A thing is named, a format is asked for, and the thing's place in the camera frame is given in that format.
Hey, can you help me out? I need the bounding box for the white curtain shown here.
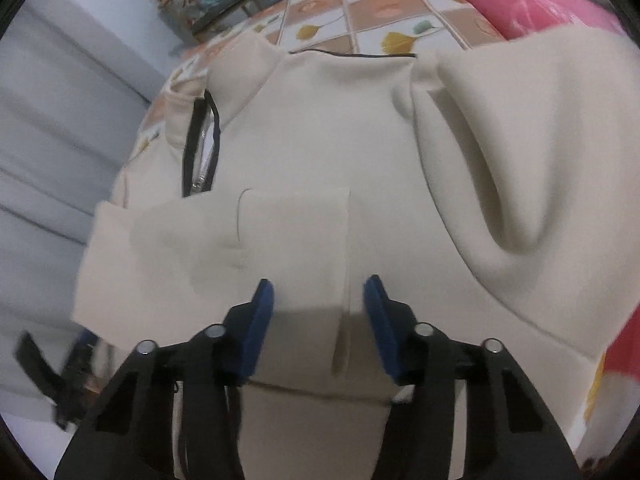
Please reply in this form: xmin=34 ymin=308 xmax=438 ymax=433
xmin=0 ymin=0 xmax=171 ymax=411

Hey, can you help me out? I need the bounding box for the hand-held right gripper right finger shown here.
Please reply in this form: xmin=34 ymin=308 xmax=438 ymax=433
xmin=363 ymin=275 xmax=583 ymax=480

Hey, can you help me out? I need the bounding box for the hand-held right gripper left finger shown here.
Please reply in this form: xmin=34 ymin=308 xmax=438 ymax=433
xmin=54 ymin=279 xmax=276 ymax=480

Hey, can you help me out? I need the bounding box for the cream zip jacket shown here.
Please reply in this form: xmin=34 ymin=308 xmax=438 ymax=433
xmin=72 ymin=35 xmax=640 ymax=480

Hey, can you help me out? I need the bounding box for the wooden chair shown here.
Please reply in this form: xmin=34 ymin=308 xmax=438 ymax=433
xmin=157 ymin=0 xmax=261 ymax=43

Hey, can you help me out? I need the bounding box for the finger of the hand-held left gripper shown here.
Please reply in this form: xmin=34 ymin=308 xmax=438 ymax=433
xmin=14 ymin=331 xmax=68 ymax=406
xmin=60 ymin=330 xmax=101 ymax=393

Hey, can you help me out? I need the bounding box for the patterned checked bed sheet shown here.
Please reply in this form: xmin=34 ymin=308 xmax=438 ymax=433
xmin=122 ymin=0 xmax=621 ymax=466

